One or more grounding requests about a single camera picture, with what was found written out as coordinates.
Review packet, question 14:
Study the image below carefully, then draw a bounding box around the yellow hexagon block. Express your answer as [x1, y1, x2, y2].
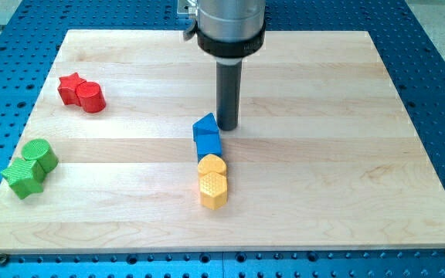
[199, 172, 228, 210]

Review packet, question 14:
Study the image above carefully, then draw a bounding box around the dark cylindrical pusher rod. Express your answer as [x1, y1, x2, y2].
[216, 58, 243, 131]

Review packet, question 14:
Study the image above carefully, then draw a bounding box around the red star block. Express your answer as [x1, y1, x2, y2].
[58, 73, 86, 107]

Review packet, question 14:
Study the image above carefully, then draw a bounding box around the green cylinder block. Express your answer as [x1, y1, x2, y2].
[22, 138, 59, 173]

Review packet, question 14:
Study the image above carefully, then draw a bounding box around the yellow heart block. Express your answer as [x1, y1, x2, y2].
[197, 154, 227, 178]

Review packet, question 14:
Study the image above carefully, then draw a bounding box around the blue cube block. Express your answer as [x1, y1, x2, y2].
[195, 134, 223, 161]

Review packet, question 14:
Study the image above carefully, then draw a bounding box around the green star block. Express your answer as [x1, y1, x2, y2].
[0, 158, 46, 199]

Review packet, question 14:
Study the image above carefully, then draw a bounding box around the blue triangle block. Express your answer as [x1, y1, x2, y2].
[192, 113, 219, 141]

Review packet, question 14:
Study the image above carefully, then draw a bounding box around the light wooden board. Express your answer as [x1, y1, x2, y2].
[0, 29, 445, 254]

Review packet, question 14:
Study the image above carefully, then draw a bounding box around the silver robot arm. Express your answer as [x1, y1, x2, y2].
[177, 0, 266, 66]

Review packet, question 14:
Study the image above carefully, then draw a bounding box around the red cylinder block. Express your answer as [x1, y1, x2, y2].
[76, 82, 106, 113]

